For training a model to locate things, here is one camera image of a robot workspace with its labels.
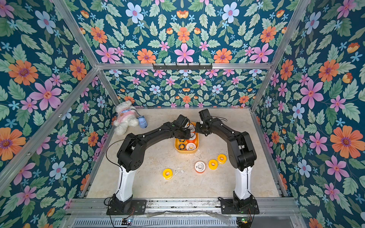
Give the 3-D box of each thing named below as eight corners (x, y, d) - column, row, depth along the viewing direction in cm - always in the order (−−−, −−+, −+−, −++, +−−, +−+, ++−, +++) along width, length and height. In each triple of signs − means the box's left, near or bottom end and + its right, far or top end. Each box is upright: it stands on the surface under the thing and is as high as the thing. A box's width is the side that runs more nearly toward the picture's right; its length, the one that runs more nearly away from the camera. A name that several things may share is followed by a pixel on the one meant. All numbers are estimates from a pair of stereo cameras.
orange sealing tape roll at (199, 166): (194, 173, 87) (194, 171, 85) (194, 162, 91) (194, 160, 90) (205, 173, 87) (205, 171, 85) (205, 162, 91) (205, 160, 90)
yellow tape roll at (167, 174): (162, 179, 85) (161, 178, 83) (163, 169, 89) (162, 168, 87) (172, 179, 85) (171, 178, 83) (173, 169, 89) (172, 168, 87)
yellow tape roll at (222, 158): (217, 164, 91) (218, 162, 89) (216, 155, 95) (216, 153, 93) (226, 164, 91) (227, 162, 89) (225, 155, 95) (226, 153, 93)
